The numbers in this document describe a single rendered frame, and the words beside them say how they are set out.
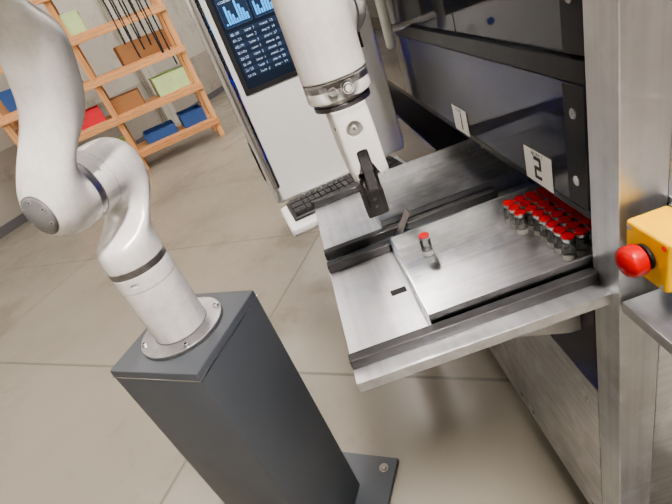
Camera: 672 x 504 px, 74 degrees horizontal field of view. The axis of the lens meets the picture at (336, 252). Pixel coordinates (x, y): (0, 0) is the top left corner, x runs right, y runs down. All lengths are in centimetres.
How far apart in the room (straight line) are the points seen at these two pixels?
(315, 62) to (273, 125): 95
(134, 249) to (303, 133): 78
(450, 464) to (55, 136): 139
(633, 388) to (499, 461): 77
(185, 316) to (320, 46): 64
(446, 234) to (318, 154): 72
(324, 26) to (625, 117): 35
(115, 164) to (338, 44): 51
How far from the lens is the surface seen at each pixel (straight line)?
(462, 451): 165
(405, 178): 123
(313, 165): 155
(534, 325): 74
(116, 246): 93
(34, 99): 83
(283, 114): 150
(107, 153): 92
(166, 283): 96
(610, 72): 61
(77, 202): 85
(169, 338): 101
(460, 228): 96
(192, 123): 686
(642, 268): 63
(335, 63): 56
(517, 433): 167
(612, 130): 63
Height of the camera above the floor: 139
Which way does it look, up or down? 30 degrees down
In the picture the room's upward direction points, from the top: 22 degrees counter-clockwise
